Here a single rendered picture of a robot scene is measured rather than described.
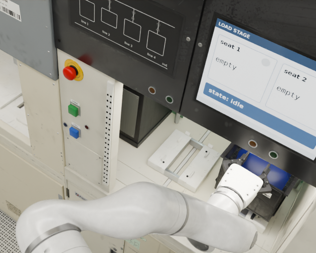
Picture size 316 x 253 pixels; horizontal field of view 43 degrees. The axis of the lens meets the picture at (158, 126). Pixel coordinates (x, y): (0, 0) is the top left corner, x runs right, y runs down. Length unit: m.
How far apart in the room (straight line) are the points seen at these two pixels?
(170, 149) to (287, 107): 0.80
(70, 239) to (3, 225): 1.75
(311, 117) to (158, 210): 0.35
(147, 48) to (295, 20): 0.34
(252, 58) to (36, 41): 0.62
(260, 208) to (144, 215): 0.75
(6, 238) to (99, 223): 1.73
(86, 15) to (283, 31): 0.47
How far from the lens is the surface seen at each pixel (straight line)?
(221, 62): 0.83
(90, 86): 1.13
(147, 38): 0.91
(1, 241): 2.39
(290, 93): 0.81
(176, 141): 1.59
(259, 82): 0.82
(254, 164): 1.40
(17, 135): 1.67
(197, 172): 1.51
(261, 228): 1.45
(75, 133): 1.30
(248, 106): 0.86
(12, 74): 1.94
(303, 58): 0.76
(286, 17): 0.74
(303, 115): 0.83
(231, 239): 0.92
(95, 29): 1.00
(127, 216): 0.67
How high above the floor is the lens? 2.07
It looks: 46 degrees down
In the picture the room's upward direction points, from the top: 10 degrees clockwise
